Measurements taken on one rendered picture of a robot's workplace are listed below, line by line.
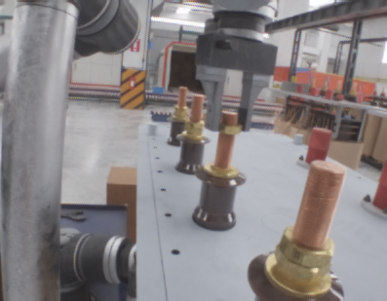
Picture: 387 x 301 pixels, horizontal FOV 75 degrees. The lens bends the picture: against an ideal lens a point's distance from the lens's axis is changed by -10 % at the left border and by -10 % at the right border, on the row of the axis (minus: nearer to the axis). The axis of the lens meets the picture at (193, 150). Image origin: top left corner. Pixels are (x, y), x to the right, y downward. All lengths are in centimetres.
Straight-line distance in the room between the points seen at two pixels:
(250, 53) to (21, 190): 41
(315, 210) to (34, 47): 42
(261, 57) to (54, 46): 33
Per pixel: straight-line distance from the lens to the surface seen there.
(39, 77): 46
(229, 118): 47
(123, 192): 178
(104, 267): 62
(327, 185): 23
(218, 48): 43
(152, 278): 40
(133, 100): 1077
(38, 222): 49
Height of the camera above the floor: 163
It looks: 16 degrees down
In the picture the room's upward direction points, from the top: 7 degrees clockwise
